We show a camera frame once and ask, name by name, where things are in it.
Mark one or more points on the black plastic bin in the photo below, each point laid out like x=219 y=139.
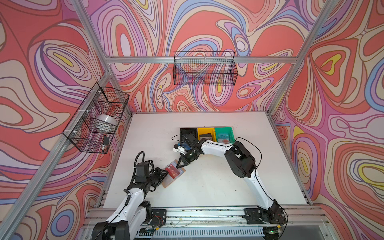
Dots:
x=184 y=132

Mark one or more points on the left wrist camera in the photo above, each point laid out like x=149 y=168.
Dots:
x=144 y=170

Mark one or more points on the small black box in basket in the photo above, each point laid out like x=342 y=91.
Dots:
x=106 y=140

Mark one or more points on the tan leather card holder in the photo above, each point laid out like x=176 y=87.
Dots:
x=168 y=180

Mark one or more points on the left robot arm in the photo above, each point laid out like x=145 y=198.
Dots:
x=134 y=211

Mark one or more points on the back wire basket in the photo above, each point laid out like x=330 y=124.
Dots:
x=205 y=68

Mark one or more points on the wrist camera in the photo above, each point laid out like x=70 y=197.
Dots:
x=178 y=148
x=144 y=170

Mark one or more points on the aluminium front rail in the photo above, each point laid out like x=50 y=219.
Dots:
x=306 y=222

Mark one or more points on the green plastic bin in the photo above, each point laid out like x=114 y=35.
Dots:
x=224 y=135

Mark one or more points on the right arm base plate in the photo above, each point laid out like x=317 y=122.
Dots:
x=261 y=216

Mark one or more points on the left wire basket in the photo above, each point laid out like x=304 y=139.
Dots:
x=84 y=131

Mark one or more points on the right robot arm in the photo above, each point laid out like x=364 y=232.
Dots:
x=243 y=164

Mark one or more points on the wire basket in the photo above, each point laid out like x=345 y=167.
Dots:
x=84 y=131
x=205 y=68

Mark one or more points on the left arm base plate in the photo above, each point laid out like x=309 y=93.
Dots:
x=155 y=218

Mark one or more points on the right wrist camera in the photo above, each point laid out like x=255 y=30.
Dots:
x=178 y=148

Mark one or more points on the silver tape roll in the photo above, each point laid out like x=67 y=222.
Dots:
x=107 y=119

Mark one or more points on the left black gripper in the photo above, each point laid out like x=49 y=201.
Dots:
x=159 y=175

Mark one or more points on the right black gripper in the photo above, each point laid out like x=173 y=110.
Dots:
x=184 y=160

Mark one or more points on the red credit card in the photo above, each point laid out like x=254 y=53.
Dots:
x=173 y=171

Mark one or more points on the yellow plastic bin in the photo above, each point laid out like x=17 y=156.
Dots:
x=207 y=134

